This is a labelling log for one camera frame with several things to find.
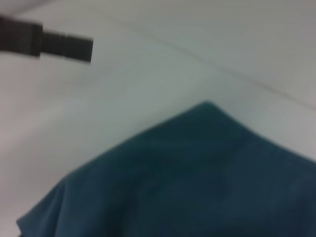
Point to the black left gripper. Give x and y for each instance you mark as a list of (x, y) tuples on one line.
[(19, 37)]

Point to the teal printed t-shirt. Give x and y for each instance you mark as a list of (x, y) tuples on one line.
[(197, 185)]

